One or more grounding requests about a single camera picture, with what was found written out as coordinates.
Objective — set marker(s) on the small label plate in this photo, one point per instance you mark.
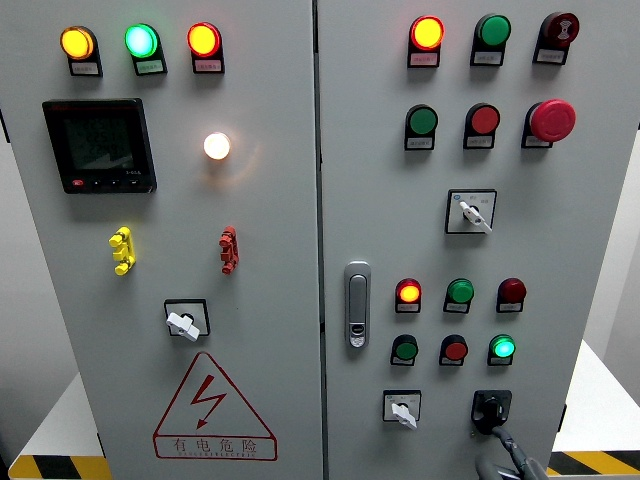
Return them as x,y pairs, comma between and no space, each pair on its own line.
499,362
86,68
407,308
423,59
150,67
450,362
419,143
486,57
509,308
535,143
455,308
401,362
208,66
478,142
549,56

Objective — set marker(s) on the yellow round lamp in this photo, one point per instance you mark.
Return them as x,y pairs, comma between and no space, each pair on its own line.
77,43

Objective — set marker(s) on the black display meter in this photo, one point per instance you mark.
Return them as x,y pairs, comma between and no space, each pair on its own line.
97,145

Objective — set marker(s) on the small red round lamp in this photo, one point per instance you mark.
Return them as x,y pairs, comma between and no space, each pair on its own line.
512,290
408,292

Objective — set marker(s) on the red warning triangle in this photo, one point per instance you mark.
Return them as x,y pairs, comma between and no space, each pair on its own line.
207,397

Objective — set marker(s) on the black knob turn switch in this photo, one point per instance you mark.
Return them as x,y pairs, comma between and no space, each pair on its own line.
490,407

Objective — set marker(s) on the small green round lamp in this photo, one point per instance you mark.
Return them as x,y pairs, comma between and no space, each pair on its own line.
460,291
502,346

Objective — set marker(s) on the white round lamp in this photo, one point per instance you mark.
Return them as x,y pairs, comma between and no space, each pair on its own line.
217,146

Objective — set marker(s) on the dark red buzzer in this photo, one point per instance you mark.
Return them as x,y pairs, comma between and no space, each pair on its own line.
561,29

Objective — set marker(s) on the large red round button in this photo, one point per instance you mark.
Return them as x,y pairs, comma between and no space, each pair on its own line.
484,119

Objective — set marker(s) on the black door hinge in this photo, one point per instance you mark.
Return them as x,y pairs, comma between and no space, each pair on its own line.
4,125
100,445
564,417

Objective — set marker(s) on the small red push button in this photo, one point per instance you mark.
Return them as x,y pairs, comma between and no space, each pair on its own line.
455,349

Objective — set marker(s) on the black yellow striped tape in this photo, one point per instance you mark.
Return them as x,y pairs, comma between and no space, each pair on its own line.
595,464
57,467

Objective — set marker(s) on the large red stop button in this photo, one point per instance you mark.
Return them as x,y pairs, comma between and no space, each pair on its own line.
552,120

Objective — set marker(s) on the large green round button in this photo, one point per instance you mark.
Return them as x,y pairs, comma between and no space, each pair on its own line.
494,30
422,120

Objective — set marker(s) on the grey cabinet door with lock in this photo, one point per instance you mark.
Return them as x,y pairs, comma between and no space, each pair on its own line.
540,240

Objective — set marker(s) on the small green push button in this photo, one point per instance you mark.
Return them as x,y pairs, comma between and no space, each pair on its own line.
405,349

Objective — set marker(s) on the silver door lock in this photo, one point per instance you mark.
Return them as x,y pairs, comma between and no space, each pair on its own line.
357,300

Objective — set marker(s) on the green glowing round lamp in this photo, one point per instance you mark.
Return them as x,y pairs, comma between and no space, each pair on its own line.
141,40

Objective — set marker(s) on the red-rimmed round lamp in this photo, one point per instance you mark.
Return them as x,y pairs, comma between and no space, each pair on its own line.
204,39
427,33

